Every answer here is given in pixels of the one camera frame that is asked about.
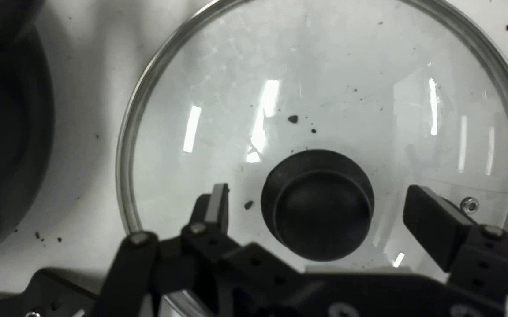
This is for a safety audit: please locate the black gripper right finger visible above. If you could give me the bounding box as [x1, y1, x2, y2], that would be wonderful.
[401, 186, 474, 272]

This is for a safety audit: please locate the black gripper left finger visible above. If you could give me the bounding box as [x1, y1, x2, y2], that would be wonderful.
[204, 184, 228, 233]

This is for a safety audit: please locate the glass pot lid black knob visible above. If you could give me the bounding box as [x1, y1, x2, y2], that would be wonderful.
[114, 0, 508, 317]

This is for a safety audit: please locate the black cooking pot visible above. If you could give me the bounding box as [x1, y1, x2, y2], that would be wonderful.
[0, 0, 54, 242]

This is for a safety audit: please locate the white plastic tray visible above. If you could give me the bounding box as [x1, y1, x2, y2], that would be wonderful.
[0, 0, 508, 317]

